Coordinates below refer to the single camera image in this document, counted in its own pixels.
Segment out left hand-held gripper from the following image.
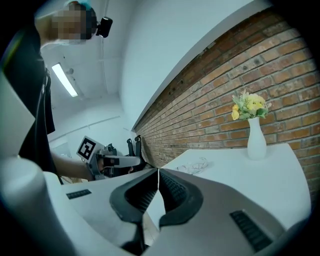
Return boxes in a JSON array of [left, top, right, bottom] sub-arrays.
[[75, 135, 143, 181]]

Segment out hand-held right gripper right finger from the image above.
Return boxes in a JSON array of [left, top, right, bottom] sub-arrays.
[[149, 168, 286, 256]]

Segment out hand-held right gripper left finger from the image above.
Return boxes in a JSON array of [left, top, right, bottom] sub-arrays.
[[61, 168, 160, 252]]

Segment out person's left forearm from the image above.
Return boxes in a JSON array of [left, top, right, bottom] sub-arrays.
[[50, 151, 95, 181]]

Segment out person's beige trousers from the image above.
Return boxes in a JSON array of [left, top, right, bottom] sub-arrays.
[[60, 175, 89, 185]]

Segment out white vase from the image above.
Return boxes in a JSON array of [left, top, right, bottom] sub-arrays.
[[246, 116, 268, 161]]

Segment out long ceiling light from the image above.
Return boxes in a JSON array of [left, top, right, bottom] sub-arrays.
[[51, 62, 79, 98]]

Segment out yellow flower bouquet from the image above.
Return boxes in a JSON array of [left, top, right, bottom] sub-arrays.
[[230, 88, 273, 122]]

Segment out person's head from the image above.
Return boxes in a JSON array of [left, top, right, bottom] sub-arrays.
[[34, 0, 98, 46]]

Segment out teal cap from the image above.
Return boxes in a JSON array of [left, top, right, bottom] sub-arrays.
[[62, 0, 92, 11]]

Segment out white tangled cable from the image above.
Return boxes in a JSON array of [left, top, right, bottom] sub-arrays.
[[174, 156, 214, 174]]

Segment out black head-worn camera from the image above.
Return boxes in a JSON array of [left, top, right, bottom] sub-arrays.
[[95, 15, 114, 39]]

